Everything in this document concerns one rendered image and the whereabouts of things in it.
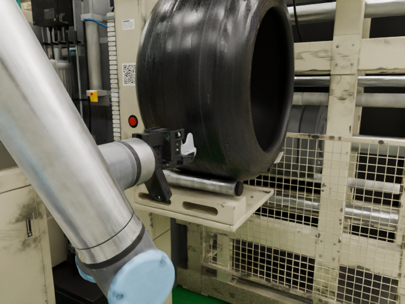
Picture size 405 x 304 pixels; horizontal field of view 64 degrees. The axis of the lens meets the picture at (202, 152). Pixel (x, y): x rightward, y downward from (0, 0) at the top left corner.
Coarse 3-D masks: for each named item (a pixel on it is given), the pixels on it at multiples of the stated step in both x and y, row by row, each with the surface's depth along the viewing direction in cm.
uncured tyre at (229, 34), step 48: (192, 0) 78; (240, 0) 74; (144, 48) 80; (192, 48) 73; (240, 48) 72; (288, 48) 107; (144, 96) 81; (192, 96) 74; (240, 96) 74; (288, 96) 113; (240, 144) 79
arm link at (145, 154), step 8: (136, 144) 59; (144, 144) 60; (136, 152) 58; (144, 152) 59; (144, 160) 58; (152, 160) 60; (144, 168) 58; (152, 168) 61; (144, 176) 59; (136, 184) 59
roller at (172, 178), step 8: (168, 176) 100; (176, 176) 98; (184, 176) 97; (192, 176) 96; (200, 176) 95; (208, 176) 95; (176, 184) 99; (184, 184) 97; (192, 184) 95; (200, 184) 94; (208, 184) 93; (216, 184) 92; (224, 184) 91; (232, 184) 90; (240, 184) 90; (224, 192) 91; (232, 192) 90; (240, 192) 91
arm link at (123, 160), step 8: (104, 144) 56; (112, 144) 56; (120, 144) 57; (128, 144) 58; (104, 152) 53; (112, 152) 54; (120, 152) 55; (128, 152) 56; (112, 160) 52; (120, 160) 54; (128, 160) 55; (136, 160) 57; (112, 168) 52; (120, 168) 53; (128, 168) 55; (136, 168) 57; (120, 176) 53; (128, 176) 55; (136, 176) 57; (120, 184) 54; (128, 184) 56
